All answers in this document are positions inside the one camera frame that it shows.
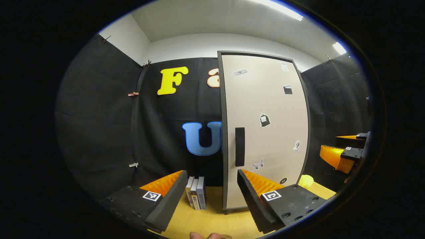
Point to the small ceiling light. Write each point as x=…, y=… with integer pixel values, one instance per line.
x=339, y=48

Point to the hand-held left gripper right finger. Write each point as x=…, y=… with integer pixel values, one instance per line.
x=252, y=205

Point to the dark grey cabinet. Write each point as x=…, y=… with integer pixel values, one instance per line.
x=223, y=132

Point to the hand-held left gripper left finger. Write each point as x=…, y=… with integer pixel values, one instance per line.
x=169, y=202

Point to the white upright book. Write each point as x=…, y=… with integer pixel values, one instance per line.
x=189, y=192

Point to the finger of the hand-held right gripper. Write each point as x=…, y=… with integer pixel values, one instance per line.
x=352, y=142
x=335, y=157

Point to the black backdrop cloth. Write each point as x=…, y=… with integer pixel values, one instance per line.
x=99, y=116

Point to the beige cabinet door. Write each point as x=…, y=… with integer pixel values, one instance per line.
x=265, y=99

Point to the yellow lumpy ball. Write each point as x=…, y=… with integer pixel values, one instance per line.
x=305, y=182

